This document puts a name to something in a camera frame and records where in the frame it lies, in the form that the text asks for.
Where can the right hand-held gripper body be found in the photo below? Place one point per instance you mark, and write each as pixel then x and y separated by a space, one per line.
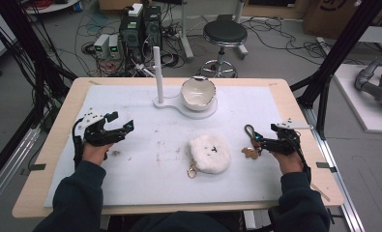
pixel 287 140

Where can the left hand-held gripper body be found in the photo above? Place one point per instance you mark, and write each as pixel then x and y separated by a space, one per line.
pixel 95 135

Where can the person's left hand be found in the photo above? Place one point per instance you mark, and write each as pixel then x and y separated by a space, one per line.
pixel 95 154

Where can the person's right hand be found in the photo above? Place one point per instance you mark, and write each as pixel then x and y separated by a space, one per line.
pixel 287 162

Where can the grey tape strip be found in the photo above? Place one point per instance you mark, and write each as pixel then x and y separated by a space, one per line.
pixel 37 167
pixel 326 166

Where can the white fluffy pouch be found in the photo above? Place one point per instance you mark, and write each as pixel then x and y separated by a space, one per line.
pixel 209 153

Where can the white table mat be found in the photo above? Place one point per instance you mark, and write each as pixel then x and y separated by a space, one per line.
pixel 153 180

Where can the white stand with pole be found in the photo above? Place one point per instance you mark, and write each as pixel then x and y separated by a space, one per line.
pixel 158 74

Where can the grey power supply unit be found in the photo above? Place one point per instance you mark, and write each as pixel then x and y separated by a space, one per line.
pixel 114 47
pixel 101 45

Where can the white bowl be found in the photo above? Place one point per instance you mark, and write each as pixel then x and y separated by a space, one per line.
pixel 198 93

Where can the white board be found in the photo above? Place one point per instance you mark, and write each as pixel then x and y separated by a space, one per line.
pixel 356 106

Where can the black computer tower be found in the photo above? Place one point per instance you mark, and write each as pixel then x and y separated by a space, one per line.
pixel 153 27
pixel 131 35

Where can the white box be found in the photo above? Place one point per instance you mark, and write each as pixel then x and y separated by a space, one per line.
pixel 135 9

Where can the person's lap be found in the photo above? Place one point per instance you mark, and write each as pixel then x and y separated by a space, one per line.
pixel 185 222

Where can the black round stool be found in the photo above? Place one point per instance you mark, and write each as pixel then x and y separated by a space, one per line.
pixel 224 32

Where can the cardboard box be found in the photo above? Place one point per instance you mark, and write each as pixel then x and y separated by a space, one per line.
pixel 340 17

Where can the black frame post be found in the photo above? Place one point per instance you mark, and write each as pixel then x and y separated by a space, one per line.
pixel 27 48
pixel 337 54

